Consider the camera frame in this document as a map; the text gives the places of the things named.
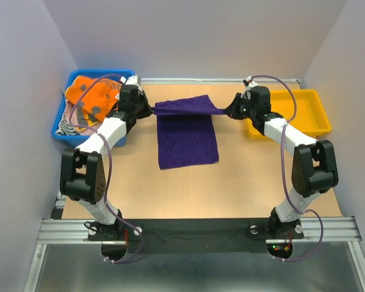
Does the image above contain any pink towel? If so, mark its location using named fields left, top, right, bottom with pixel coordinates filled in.
left=62, top=102, right=101, bottom=136

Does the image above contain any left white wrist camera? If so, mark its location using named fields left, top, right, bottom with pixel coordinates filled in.
left=119, top=75, right=142, bottom=92

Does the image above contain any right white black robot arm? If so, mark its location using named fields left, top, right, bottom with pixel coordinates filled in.
left=224, top=86, right=339, bottom=237

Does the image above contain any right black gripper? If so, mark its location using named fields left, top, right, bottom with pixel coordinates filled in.
left=224, top=92, right=257, bottom=120

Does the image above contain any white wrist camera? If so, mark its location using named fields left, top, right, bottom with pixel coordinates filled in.
left=241, top=76, right=258, bottom=99
left=119, top=75, right=142, bottom=92

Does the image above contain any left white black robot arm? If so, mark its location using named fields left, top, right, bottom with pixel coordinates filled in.
left=60, top=85, right=152, bottom=241

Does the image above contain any purple towel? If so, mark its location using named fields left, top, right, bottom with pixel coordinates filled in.
left=153, top=95, right=224, bottom=170

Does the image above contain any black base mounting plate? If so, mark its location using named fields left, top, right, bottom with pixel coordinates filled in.
left=84, top=218, right=304, bottom=254

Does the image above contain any orange towel with grey spots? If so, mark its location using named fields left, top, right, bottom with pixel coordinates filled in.
left=65, top=76, right=122, bottom=123

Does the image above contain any yellow plastic tray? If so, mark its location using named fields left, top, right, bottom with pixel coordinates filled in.
left=242, top=89, right=333, bottom=140

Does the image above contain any grey white striped towel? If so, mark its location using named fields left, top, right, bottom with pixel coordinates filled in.
left=55, top=115, right=79, bottom=136

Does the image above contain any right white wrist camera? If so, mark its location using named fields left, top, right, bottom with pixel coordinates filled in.
left=241, top=76, right=258, bottom=99

